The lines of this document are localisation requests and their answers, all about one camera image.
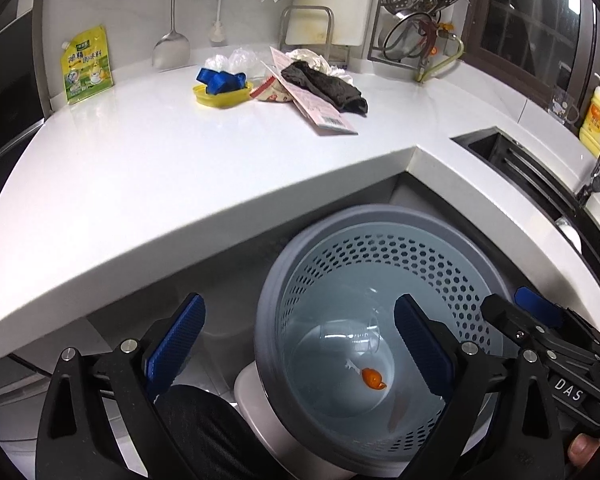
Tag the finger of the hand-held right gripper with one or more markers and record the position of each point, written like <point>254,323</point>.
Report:
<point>505,317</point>
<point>537,306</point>

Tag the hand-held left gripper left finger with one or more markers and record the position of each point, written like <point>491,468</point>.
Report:
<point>175,350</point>

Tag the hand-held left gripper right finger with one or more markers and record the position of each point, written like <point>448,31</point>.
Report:
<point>422,350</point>

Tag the grey perforated trash bin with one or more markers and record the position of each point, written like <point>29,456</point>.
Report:
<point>330,285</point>

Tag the yellow plastic container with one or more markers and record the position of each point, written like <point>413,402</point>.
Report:
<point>220,101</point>

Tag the white checked paper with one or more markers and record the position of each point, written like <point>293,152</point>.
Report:
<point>310,56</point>

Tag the person's right hand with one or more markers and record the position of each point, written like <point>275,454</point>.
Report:
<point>582,450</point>

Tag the small orange wrapper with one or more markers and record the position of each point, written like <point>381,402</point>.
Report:
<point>372,377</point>

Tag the white bowl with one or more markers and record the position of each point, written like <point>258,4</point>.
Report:
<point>571,232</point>

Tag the dark kitchen sink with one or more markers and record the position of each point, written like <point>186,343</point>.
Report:
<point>525,170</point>

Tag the clear glass cup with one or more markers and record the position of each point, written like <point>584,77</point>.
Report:
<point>562,105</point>

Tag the pink flat package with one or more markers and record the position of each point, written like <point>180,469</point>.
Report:
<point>320,110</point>

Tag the red white snack wrapper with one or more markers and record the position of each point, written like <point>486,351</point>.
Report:
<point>270,92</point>

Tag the dark cloth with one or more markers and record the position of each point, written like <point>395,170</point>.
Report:
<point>330,85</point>

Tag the dark framed window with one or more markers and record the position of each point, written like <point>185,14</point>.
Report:
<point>525,20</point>

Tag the orange gas valve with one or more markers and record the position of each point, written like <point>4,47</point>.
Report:
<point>431,35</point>

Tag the glass pot lid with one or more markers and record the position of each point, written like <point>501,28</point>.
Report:
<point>405,40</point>

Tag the yellow seasoning pouch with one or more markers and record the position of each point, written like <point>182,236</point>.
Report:
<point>86,67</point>

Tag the clear plastic bag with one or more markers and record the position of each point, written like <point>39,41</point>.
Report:
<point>237,60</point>

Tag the metal spatula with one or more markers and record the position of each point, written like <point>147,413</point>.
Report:
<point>171,50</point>

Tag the metal steamer and strainers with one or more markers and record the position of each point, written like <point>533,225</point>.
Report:
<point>377,35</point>

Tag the blue white silicone brush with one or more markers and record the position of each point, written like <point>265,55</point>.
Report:
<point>219,15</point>

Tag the metal cutting board rack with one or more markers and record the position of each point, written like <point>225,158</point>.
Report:
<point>306,8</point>

